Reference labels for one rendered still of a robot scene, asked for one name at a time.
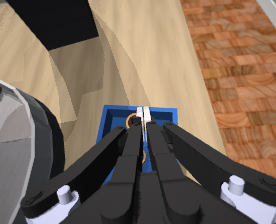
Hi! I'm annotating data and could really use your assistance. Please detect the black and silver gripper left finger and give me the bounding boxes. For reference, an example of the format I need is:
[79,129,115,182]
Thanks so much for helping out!
[20,107,145,224]

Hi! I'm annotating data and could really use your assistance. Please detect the blue open crate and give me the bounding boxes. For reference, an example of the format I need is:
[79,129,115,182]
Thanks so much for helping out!
[96,105,178,188]

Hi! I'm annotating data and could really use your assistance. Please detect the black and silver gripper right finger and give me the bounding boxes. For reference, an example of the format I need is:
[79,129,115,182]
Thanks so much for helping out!
[144,106,276,224]

